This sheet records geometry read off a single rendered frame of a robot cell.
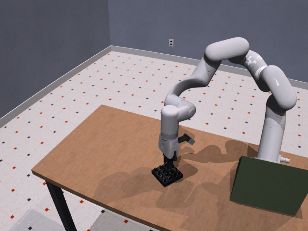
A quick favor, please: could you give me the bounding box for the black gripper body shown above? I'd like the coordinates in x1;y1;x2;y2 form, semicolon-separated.
158;133;179;159

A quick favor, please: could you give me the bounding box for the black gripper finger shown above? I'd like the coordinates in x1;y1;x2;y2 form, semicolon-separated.
167;151;177;166
163;154;168;163

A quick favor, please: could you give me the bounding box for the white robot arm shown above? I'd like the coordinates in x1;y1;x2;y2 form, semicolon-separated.
161;37;297;164

